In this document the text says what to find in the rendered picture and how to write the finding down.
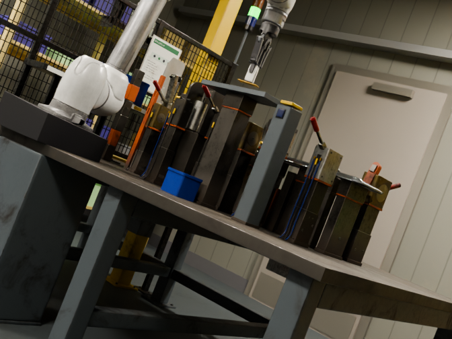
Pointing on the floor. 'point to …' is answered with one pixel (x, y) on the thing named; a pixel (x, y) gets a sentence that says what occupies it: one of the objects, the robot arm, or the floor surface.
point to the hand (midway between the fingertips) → (251, 73)
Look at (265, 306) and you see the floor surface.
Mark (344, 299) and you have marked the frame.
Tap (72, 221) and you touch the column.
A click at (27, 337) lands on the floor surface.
